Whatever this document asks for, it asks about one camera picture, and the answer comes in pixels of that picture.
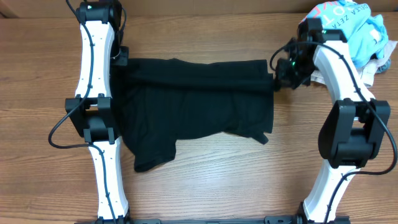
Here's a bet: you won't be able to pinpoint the black t-shirt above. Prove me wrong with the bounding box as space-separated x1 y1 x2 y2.
110 58 274 172

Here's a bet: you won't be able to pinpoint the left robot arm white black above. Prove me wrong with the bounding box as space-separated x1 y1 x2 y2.
65 1 130 223

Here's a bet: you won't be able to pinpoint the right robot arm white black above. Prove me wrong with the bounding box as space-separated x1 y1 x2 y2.
264 18 397 224

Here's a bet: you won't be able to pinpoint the beige shorts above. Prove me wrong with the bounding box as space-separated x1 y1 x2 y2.
348 39 397 88

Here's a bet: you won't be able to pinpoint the light blue printed t-shirt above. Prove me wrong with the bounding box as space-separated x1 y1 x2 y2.
305 1 389 68

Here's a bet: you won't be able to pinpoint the grey garment in pile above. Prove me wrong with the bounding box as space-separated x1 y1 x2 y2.
376 58 391 73

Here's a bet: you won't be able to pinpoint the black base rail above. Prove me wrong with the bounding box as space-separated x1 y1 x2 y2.
74 215 351 224

